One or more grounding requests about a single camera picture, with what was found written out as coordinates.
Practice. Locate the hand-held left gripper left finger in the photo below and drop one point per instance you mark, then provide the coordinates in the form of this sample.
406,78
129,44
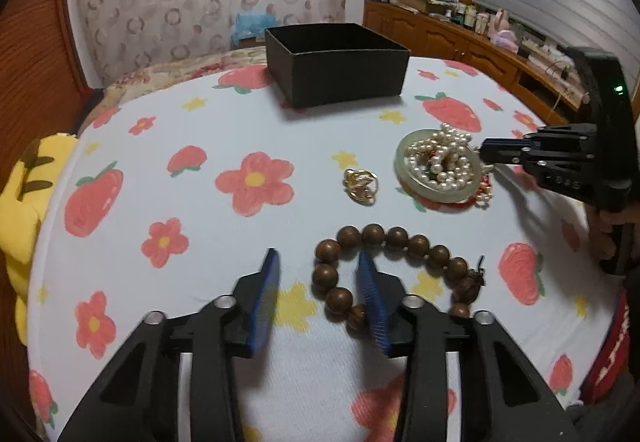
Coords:
262,307

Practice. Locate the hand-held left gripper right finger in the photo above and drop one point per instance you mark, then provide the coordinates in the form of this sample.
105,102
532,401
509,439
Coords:
372,302

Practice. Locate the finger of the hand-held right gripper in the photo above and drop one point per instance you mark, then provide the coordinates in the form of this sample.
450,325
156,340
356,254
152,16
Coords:
505,150

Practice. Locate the pale green jade bangle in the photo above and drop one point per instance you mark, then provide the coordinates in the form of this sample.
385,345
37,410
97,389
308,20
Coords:
407,174

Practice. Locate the black cardboard box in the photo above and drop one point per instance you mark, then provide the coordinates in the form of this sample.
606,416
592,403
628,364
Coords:
345,76

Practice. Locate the person's right hand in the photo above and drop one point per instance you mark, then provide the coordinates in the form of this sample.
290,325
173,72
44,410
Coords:
602,234

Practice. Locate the pink tissue holder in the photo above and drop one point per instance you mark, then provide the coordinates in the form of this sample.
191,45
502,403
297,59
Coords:
502,34

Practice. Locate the wooden cabinet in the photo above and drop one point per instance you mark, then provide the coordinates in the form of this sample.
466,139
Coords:
450,41

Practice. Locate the row of cosmetic bottles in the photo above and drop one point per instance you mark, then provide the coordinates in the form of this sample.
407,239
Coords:
470,16

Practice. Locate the strawberry flower print cloth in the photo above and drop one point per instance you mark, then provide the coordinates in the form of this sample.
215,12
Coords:
300,131

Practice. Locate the red and black clothing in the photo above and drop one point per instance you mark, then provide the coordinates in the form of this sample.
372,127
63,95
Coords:
615,352

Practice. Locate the floral bed sheet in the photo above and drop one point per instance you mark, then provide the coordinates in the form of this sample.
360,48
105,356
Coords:
165,69

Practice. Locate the yellow plush toy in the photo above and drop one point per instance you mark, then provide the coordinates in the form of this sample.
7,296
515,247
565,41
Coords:
25,202

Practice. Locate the small brown cardboard box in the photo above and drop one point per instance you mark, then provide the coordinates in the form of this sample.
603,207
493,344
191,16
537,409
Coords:
251,42

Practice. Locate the blue plastic bag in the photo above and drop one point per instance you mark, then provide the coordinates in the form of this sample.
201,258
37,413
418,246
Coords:
252,24

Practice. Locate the slatted wooden wardrobe door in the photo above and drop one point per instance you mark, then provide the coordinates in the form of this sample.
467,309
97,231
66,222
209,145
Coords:
35,46

